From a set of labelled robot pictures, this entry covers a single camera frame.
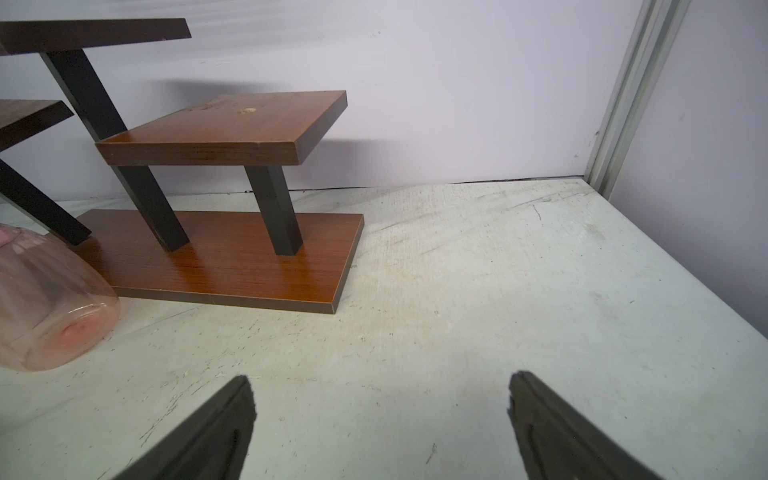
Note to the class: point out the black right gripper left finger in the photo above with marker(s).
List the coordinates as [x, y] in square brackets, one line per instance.
[212, 443]

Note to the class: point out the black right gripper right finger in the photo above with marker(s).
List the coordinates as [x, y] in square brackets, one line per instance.
[557, 442]

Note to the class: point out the brown wooden tiered stand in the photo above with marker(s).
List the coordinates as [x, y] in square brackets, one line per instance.
[212, 220]

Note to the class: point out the pink spray bottle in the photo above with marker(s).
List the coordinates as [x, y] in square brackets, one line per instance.
[55, 307]

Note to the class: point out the aluminium frame post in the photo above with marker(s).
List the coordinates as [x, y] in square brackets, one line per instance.
[650, 44]

